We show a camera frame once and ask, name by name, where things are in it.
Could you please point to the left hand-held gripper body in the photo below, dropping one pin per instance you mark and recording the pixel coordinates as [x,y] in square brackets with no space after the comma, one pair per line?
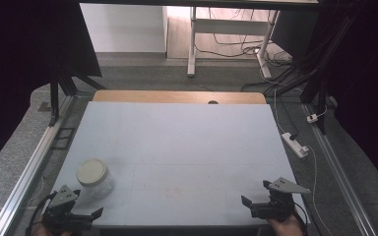
[62,209]

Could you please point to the clear glass jar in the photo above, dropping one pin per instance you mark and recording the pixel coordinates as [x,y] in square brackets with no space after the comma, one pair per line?
[99,185]

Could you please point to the black metal stand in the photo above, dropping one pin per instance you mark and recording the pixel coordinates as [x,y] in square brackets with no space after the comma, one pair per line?
[321,82]
[55,98]

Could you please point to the black rectangular floor frame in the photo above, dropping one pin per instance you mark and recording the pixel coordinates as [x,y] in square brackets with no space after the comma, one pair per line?
[63,138]

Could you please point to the white desk frame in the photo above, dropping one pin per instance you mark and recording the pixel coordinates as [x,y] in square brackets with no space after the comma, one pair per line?
[229,26]

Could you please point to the small white adapter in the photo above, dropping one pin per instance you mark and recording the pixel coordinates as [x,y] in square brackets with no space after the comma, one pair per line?
[312,118]

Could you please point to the dark curtain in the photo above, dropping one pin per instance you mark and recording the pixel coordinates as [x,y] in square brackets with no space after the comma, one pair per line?
[367,82]
[23,65]

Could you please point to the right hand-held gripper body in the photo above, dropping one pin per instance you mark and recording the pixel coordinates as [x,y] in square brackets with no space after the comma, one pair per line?
[277,206]

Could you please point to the cream round jar lid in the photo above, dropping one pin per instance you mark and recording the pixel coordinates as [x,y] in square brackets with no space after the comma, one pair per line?
[91,172]

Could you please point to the wooden table top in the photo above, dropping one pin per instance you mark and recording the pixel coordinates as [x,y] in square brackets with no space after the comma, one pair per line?
[177,97]

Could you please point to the person's right hand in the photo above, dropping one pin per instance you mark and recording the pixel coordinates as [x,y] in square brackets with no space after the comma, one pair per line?
[285,227]

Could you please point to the person's left hand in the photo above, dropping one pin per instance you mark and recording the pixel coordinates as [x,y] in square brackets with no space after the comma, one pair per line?
[39,229]

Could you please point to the aluminium floor rail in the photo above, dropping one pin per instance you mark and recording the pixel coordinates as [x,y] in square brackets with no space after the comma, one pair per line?
[338,170]
[26,170]

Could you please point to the pale blue table mat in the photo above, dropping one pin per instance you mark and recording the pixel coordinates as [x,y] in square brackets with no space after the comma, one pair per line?
[183,154]

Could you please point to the white power strip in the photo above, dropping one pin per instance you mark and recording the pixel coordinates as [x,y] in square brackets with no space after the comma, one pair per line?
[294,144]

